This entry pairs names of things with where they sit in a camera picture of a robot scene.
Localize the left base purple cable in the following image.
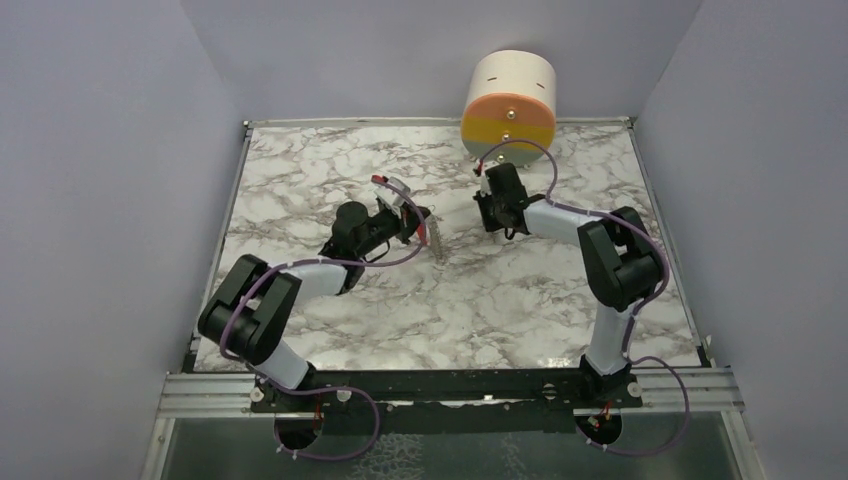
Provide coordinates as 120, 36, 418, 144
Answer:
254, 377, 382, 462

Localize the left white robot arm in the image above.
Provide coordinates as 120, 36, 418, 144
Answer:
197, 201, 431, 411

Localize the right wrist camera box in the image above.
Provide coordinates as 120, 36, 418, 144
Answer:
473, 166, 491, 200

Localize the red keychain with metal chain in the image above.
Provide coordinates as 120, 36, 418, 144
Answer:
416, 209, 447, 265

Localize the round pastel drawer cabinet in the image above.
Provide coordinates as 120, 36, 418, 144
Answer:
460, 50, 556, 166

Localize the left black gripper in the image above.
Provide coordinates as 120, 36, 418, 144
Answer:
354, 200, 428, 258

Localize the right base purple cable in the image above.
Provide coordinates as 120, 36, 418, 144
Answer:
574, 321, 692, 460

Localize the black mounting rail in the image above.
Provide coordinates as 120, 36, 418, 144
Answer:
250, 368, 643, 435

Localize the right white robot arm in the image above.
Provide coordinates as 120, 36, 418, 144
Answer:
474, 163, 668, 407

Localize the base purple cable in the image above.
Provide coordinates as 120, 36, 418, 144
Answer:
574, 321, 692, 460
254, 377, 382, 462

